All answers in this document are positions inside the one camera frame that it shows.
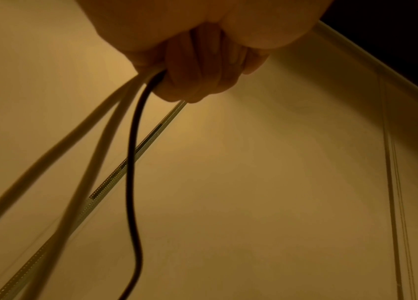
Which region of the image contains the person's left hand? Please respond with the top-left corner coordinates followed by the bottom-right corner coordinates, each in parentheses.
top-left (75, 0), bottom-right (334, 104)

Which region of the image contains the slotted metal wall rail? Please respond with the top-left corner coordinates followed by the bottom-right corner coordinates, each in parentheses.
top-left (0, 100), bottom-right (188, 300)

